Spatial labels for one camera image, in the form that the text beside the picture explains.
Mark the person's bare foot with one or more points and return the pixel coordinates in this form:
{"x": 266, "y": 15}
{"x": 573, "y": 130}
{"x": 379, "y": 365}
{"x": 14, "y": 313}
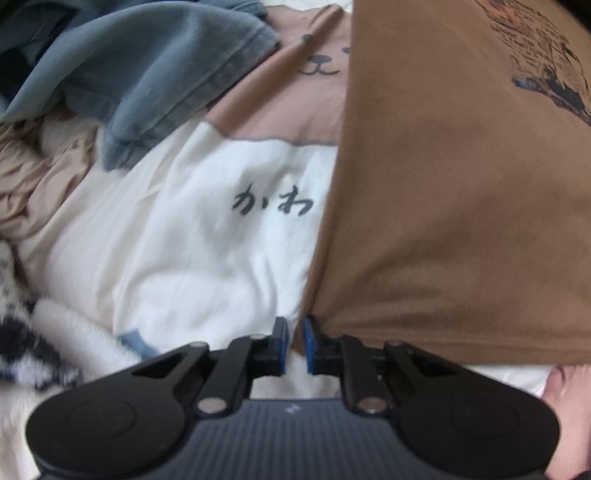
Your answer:
{"x": 570, "y": 415}

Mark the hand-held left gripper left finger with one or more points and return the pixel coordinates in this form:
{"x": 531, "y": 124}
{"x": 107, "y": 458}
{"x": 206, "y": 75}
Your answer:
{"x": 279, "y": 344}

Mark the cream bear print bed sheet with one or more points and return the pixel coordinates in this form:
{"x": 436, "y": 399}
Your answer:
{"x": 194, "y": 258}

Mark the brown printed t-shirt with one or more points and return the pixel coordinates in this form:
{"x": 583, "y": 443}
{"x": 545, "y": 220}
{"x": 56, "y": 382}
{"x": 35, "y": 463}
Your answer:
{"x": 438, "y": 184}

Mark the beige garment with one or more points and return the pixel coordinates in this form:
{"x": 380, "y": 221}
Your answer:
{"x": 41, "y": 184}

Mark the blue denim jeans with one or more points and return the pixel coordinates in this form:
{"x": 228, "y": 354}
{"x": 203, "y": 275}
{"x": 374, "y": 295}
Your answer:
{"x": 138, "y": 69}

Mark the white black fuzzy blanket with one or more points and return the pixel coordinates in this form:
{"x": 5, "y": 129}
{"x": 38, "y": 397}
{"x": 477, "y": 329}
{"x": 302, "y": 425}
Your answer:
{"x": 46, "y": 332}

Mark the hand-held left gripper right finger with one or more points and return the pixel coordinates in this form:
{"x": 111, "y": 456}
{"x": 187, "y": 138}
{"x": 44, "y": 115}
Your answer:
{"x": 310, "y": 344}

